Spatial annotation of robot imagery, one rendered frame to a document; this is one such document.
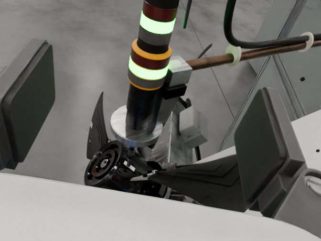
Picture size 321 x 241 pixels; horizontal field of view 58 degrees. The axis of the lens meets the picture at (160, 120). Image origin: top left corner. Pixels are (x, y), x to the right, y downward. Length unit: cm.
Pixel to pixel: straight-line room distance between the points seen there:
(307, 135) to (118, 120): 49
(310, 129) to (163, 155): 36
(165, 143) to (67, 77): 213
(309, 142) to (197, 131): 30
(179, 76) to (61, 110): 220
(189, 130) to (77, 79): 209
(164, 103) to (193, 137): 51
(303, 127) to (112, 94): 212
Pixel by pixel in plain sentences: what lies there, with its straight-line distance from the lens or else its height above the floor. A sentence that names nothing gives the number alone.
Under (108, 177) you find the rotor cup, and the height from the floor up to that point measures 125.
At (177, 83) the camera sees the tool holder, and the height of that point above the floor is 152.
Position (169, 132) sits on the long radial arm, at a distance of 83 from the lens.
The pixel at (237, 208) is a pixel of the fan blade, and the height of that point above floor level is 144.
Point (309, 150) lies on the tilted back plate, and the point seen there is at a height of 131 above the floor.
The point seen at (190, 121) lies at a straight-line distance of 85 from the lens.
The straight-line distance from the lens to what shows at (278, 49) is 48.
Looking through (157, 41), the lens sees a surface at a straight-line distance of 30.
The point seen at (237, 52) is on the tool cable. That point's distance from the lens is 41.
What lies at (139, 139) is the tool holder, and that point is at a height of 145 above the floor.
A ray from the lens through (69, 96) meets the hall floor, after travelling 265.
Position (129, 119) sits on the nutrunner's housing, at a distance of 37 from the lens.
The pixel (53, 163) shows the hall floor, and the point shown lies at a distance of 216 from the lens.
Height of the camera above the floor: 172
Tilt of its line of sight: 43 degrees down
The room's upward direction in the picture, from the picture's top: 16 degrees clockwise
